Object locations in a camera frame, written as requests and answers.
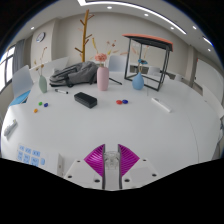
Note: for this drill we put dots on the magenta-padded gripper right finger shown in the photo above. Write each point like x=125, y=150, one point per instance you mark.
x=128, y=159

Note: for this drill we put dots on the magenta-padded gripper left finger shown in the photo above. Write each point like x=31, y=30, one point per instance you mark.
x=96, y=159

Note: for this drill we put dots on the small clear charger block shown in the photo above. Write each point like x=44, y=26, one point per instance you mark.
x=111, y=159

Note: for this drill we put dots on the small blue round magnet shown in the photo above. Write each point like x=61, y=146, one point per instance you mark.
x=46, y=104
x=125, y=101

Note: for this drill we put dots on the small red round magnet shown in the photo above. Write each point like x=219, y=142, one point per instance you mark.
x=118, y=102

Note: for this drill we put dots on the black rectangular case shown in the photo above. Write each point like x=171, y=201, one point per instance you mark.
x=85, y=100

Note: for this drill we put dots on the white board eraser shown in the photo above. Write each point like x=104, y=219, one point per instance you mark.
x=161, y=104

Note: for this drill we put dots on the white power strip blue sockets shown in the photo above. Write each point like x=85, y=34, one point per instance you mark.
x=31, y=156

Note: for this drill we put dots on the black marker pen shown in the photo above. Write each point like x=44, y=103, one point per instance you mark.
x=61, y=91

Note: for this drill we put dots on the blue vase with flowers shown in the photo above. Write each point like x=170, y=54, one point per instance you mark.
x=138, y=82

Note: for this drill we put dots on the small orange round magnet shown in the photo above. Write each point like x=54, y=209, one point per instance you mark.
x=35, y=110

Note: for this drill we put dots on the small green round magnet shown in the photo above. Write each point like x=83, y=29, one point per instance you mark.
x=40, y=103

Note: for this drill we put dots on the pink vase with flowers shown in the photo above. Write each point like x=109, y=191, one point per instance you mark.
x=102, y=79

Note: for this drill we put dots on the grey backpack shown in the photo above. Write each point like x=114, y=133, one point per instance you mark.
x=78, y=74

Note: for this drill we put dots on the green vase with dried stems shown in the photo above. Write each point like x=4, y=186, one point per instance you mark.
x=42, y=85

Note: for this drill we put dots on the white plain chair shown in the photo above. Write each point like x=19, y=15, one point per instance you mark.
x=117, y=62
x=60, y=63

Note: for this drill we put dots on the white chair blue cushion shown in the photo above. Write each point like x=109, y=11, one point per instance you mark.
x=21, y=81

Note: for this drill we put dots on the wooden coat rack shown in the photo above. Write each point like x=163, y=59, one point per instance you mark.
x=85, y=36

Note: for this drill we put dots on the window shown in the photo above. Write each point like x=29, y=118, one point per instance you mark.
x=5, y=71

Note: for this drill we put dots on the grey curtain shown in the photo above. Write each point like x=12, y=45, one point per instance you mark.
x=19, y=53

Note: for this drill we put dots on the short ceiling strip light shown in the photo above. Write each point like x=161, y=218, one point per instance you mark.
x=207, y=41

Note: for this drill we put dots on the long ceiling strip light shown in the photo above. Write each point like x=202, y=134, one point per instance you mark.
x=150, y=12

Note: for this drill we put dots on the round ceiling spot lights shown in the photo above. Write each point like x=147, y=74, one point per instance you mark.
x=109, y=7

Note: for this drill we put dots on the white wall board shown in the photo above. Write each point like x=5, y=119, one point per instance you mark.
x=210, y=78

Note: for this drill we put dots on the black frame stand orange top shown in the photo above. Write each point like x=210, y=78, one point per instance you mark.
x=150, y=40

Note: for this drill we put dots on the round wall clock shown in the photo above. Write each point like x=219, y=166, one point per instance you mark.
x=40, y=37

